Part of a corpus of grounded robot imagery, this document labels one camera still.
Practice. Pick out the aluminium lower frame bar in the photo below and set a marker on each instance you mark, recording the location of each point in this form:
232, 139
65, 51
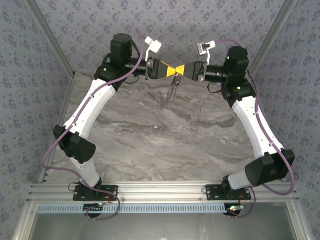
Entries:
298, 222
23, 222

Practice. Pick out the controller board with green light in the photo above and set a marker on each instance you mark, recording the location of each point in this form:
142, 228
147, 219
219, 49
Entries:
235, 208

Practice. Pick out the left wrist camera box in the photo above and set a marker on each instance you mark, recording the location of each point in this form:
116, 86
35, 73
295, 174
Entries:
155, 45

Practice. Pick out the small black controller board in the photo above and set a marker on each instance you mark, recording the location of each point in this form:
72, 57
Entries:
93, 208

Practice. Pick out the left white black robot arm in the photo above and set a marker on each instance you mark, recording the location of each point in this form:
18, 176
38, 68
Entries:
87, 110

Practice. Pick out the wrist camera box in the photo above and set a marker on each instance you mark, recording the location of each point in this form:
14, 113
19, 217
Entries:
203, 47
155, 45

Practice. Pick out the aluminium corner post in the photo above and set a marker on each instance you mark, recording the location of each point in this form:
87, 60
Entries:
272, 37
50, 37

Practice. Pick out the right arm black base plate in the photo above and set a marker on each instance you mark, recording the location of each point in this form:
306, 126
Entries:
215, 193

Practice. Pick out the grey metal panel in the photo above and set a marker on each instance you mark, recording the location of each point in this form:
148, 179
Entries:
160, 227

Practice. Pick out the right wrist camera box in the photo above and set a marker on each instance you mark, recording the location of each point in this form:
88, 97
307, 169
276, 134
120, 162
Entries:
203, 47

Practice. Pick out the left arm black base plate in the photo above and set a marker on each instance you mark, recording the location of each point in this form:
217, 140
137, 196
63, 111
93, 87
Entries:
110, 193

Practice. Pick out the aluminium table side rail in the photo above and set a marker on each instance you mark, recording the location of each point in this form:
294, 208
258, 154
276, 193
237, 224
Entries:
65, 102
253, 82

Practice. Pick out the wide aluminium base rail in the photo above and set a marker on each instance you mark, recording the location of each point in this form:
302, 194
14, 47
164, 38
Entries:
160, 191

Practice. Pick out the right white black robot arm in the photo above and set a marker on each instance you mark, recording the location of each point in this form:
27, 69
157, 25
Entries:
257, 125

